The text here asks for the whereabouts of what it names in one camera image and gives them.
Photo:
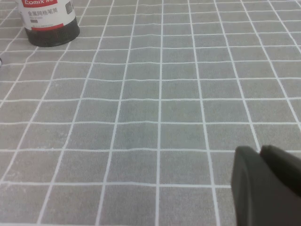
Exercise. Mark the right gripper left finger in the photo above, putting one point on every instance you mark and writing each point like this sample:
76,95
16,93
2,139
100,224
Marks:
258,193

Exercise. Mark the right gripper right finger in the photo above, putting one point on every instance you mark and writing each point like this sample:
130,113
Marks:
284,167

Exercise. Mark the black mesh pen holder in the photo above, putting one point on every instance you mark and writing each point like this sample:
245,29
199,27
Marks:
50,26

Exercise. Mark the grey white-grid tablecloth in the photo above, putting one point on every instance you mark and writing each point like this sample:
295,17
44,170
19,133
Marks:
150,106

